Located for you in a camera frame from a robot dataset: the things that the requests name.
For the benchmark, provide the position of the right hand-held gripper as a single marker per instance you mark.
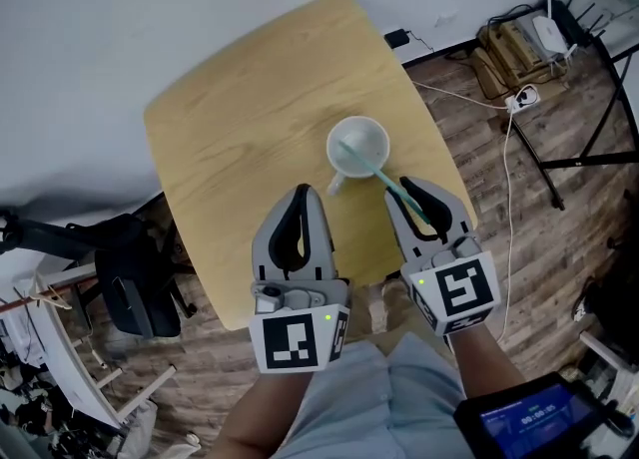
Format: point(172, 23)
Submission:
point(459, 292)

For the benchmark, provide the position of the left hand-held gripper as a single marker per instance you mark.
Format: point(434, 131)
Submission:
point(299, 337)

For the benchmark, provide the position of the light green stick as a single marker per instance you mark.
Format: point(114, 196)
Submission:
point(374, 171)

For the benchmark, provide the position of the white mug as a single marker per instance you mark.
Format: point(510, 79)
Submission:
point(372, 140)

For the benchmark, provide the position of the person's left forearm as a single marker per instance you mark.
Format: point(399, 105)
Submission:
point(259, 417)

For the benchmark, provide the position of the person's right forearm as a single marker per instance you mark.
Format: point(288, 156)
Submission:
point(486, 362)

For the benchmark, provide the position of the black metal stand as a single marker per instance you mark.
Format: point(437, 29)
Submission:
point(574, 162)

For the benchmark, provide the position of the white power strip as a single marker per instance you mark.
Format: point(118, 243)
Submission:
point(522, 98)

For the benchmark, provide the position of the black office chair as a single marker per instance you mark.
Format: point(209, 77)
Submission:
point(611, 312)
point(135, 287)

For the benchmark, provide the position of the stack of cardboard boxes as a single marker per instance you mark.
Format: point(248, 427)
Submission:
point(514, 55)

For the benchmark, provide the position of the black power adapter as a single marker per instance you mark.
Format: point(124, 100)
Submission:
point(397, 38)

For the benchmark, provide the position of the black wrist-mounted screen device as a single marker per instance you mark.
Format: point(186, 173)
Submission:
point(529, 422)

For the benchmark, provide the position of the white router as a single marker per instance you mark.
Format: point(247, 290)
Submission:
point(549, 35)

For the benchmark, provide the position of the black router with antennas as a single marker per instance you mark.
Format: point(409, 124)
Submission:
point(581, 18)

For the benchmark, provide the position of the cluttered white shelf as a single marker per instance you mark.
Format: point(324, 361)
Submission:
point(25, 397)

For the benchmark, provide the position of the white panel with wooden frame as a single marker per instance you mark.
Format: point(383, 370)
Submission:
point(70, 347)

